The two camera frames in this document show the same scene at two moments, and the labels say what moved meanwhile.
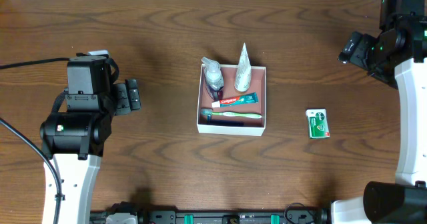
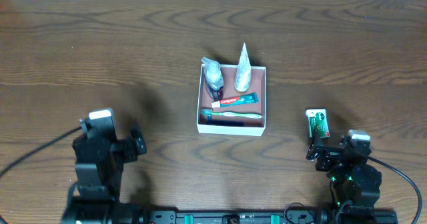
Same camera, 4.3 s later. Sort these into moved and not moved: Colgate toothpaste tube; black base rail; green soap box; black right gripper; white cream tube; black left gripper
Moved: black left gripper; black right gripper
Not moved: white cream tube; Colgate toothpaste tube; black base rail; green soap box
